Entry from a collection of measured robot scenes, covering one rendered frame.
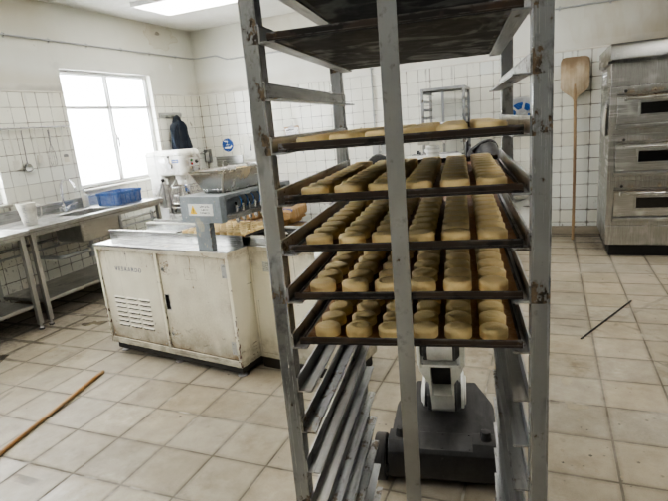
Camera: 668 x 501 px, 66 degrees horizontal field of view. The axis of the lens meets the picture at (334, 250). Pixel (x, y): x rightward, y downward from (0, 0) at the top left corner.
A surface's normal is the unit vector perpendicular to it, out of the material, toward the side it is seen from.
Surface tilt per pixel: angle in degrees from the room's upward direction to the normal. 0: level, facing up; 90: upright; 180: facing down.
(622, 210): 91
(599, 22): 90
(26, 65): 90
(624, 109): 90
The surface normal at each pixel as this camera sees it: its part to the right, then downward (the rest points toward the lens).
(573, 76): -0.36, 0.11
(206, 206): -0.51, 0.25
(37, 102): 0.92, 0.01
